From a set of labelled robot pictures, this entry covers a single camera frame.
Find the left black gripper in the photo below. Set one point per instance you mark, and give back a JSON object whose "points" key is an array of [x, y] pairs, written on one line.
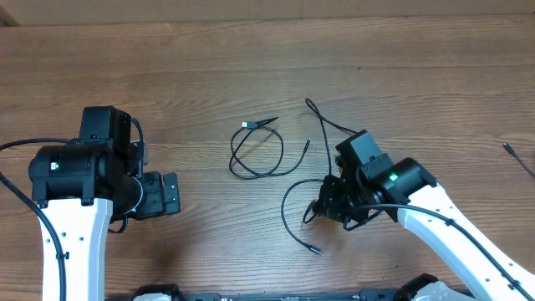
{"points": [[155, 203]]}

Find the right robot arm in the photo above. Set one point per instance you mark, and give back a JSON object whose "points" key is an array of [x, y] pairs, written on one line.
{"points": [[413, 197]]}

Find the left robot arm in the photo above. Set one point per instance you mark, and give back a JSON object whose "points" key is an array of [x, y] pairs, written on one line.
{"points": [[82, 186]]}

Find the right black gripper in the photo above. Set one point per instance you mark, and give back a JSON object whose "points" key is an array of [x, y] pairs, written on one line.
{"points": [[328, 206]]}

